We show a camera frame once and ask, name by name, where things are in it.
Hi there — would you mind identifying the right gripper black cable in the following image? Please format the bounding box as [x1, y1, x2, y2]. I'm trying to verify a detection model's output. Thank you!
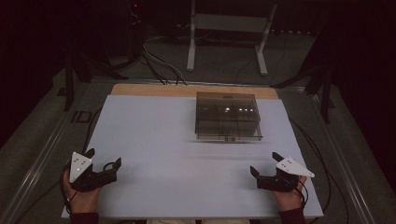
[292, 175, 310, 210]

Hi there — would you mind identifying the metal floor rail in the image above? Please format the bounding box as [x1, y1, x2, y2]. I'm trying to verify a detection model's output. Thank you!
[307, 91, 379, 224]
[0, 81, 94, 224]

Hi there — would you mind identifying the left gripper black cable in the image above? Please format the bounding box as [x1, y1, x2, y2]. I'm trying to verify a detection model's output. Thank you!
[59, 162, 78, 217]

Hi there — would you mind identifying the bundle of floor cables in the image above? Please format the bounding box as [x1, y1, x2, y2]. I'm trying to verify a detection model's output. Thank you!
[140, 41, 189, 86]

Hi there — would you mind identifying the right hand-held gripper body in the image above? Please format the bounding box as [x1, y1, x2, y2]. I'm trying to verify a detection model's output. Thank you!
[257, 156, 316, 193]

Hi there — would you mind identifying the person's right hand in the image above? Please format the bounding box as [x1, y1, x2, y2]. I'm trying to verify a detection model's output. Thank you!
[273, 176, 308, 213]

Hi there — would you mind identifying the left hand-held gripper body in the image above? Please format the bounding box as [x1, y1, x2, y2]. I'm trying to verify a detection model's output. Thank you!
[68, 151, 119, 192]

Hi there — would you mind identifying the dark device with red light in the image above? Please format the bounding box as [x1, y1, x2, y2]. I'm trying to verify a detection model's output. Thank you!
[125, 0, 148, 62]

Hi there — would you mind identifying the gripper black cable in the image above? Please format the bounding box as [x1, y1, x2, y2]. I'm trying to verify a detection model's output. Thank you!
[292, 175, 310, 210]
[59, 162, 78, 217]

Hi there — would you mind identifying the person's left hand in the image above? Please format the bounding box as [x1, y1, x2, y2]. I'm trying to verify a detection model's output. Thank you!
[62, 169, 103, 216]

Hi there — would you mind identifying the white table mat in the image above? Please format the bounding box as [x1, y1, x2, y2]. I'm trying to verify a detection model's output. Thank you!
[61, 94, 324, 220]

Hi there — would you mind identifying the dark metal stand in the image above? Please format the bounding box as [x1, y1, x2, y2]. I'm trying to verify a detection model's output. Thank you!
[63, 46, 129, 113]
[270, 59, 337, 124]

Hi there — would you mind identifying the wooden table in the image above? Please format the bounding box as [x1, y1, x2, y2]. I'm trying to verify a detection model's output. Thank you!
[110, 82, 279, 100]

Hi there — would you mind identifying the smoky clear plastic drawer box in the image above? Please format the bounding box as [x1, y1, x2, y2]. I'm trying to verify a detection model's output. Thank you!
[194, 91, 263, 143]

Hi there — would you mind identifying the white metal stand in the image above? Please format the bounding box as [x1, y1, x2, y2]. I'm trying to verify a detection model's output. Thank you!
[186, 0, 278, 77]

